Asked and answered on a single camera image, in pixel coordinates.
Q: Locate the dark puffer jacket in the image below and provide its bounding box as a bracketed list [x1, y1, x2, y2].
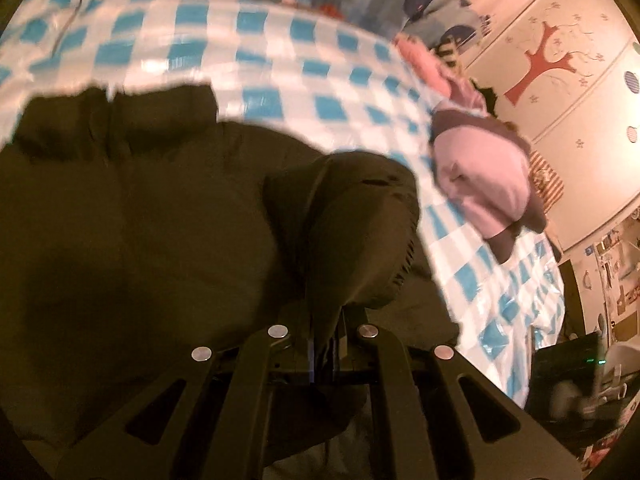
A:
[0, 84, 461, 480]

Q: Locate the blue white checkered bed cover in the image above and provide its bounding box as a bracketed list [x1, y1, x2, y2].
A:
[0, 0, 567, 409]

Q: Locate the black white patterned cloth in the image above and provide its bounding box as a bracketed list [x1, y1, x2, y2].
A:
[434, 39, 467, 68]

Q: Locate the pink and brown garment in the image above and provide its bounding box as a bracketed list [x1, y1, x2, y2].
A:
[430, 77, 549, 264]

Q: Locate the pink cloth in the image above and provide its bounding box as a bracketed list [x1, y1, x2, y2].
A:
[395, 32, 454, 97]

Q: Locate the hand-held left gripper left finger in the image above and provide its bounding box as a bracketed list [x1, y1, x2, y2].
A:
[55, 325, 317, 480]

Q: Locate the black box with green light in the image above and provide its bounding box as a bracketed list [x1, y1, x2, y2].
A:
[530, 332, 609, 411]

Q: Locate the red white striped cloth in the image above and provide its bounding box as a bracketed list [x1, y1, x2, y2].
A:
[527, 150, 566, 212]

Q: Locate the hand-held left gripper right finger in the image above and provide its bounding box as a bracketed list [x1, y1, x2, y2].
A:
[329, 309, 584, 480]

